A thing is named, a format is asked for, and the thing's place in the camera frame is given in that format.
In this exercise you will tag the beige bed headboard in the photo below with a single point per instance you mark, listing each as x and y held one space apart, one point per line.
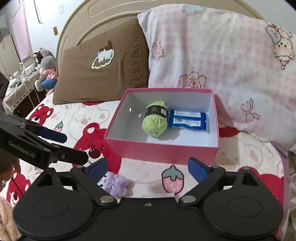
76 27

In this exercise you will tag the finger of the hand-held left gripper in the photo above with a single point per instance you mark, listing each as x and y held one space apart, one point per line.
53 135
74 156

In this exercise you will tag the beige fuzzy blanket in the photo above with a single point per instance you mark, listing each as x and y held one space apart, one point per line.
8 220

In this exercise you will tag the pink curtain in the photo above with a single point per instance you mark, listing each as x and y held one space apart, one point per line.
22 34

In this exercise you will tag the pink cardboard box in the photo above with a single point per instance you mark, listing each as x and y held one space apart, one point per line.
161 150

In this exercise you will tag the bedside table with patterned cloth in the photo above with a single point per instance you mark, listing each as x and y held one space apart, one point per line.
18 92

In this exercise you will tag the wall switch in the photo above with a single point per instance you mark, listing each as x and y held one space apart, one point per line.
55 30

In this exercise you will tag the brown pillow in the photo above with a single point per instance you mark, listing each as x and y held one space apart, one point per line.
115 76

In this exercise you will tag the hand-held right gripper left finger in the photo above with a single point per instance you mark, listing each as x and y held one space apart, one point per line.
99 168

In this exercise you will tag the pink floral pillow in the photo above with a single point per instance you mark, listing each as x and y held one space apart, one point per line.
219 58

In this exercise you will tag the grey plush toy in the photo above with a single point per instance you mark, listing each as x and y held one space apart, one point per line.
47 62

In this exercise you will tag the blue wipes packet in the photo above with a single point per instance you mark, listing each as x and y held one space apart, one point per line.
203 121

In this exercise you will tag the bear printed blanket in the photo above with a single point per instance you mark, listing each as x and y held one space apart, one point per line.
242 157

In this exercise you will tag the green yarn ball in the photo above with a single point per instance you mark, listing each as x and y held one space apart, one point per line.
153 126

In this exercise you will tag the purple plush toy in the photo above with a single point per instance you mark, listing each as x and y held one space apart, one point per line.
118 185

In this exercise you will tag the white wardrobe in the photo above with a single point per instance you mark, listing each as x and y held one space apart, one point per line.
7 53

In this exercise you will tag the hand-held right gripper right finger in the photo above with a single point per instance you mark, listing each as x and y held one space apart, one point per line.
196 170

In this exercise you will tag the shiny beige quilt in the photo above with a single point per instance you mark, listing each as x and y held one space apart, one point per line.
291 197

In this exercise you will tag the black plush toy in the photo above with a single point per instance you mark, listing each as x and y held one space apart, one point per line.
38 58

